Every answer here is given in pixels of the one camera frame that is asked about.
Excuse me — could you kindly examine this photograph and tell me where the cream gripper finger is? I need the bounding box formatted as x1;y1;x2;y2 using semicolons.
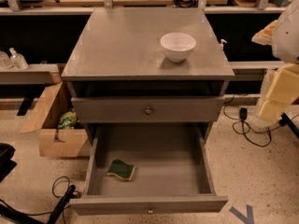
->
258;63;299;122
251;20;277;45

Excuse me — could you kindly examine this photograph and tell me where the green yellow sponge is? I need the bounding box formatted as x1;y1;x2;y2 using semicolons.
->
107;160;135;181

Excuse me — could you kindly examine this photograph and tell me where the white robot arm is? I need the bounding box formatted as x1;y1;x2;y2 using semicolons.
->
251;0;299;127

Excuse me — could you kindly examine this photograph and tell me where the grey drawer cabinet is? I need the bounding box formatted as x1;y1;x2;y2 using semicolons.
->
63;7;234;139

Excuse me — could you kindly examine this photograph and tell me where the closed grey top drawer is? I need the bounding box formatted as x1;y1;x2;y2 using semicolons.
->
71;97;224;123

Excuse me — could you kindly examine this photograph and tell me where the open grey middle drawer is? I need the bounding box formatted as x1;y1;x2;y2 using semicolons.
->
70;123;228;216

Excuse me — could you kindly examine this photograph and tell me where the white pump dispenser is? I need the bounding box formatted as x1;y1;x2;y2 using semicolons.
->
220;39;227;50

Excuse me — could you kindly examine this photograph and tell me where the white ceramic bowl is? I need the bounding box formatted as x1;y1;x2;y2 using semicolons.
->
160;33;196;63

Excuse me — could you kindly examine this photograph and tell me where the green snack bag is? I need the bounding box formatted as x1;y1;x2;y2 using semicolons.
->
57;108;77;130

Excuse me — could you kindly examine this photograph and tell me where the cardboard box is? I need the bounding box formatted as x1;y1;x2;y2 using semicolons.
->
20;82;92;158

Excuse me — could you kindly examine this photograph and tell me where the clear sanitizer bottle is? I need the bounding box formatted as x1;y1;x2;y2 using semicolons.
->
9;48;29;70

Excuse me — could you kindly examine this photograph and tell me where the black case at left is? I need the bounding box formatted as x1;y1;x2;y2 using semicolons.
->
0;143;17;182

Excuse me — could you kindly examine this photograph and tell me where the black power adapter cable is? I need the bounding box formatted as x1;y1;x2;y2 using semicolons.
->
222;94;299;148

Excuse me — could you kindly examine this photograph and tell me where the black floor stand cable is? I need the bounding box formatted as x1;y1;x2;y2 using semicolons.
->
0;175;78;224

